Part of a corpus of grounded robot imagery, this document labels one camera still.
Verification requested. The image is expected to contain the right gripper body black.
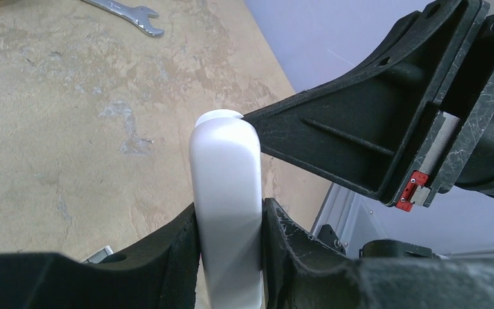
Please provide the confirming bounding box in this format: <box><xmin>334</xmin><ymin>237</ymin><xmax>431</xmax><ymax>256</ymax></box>
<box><xmin>380</xmin><ymin>1</ymin><xmax>494</xmax><ymax>211</ymax></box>

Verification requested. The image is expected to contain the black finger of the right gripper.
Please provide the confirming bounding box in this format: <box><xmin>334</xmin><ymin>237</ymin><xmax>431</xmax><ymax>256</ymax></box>
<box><xmin>244</xmin><ymin>1</ymin><xmax>482</xmax><ymax>203</ymax></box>

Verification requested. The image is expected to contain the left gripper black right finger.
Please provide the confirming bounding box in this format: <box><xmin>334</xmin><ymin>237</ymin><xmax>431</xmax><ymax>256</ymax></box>
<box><xmin>262</xmin><ymin>198</ymin><xmax>494</xmax><ymax>308</ymax></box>

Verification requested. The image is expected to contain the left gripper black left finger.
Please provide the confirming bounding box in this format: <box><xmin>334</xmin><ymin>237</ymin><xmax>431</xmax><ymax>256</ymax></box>
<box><xmin>0</xmin><ymin>206</ymin><xmax>200</xmax><ymax>308</ymax></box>

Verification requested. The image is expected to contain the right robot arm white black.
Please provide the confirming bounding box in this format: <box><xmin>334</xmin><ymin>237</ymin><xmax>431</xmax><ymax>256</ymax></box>
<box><xmin>245</xmin><ymin>1</ymin><xmax>494</xmax><ymax>211</ymax></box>

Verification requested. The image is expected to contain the silver open-end wrench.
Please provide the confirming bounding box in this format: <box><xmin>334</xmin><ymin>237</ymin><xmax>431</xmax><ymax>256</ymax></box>
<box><xmin>82</xmin><ymin>0</ymin><xmax>165</xmax><ymax>37</ymax></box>

